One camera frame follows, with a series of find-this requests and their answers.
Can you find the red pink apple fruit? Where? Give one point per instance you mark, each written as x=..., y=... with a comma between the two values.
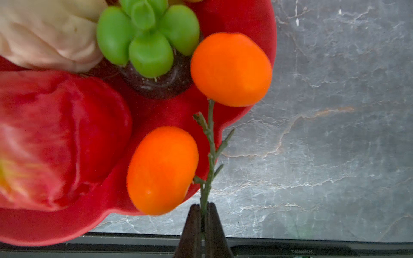
x=61, y=135

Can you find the small orange tomato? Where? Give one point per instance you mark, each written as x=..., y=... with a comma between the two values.
x=161, y=170

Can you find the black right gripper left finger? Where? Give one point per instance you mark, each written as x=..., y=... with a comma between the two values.
x=190, y=245

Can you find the beige potato shaped fruit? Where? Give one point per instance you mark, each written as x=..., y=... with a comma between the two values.
x=51, y=34

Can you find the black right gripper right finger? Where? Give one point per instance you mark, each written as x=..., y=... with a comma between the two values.
x=216, y=245

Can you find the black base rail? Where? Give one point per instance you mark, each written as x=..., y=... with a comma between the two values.
x=114, y=245

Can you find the small orange fruit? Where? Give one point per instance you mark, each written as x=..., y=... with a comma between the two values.
x=231, y=69

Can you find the dark purple plum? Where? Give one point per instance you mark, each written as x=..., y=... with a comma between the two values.
x=151, y=43

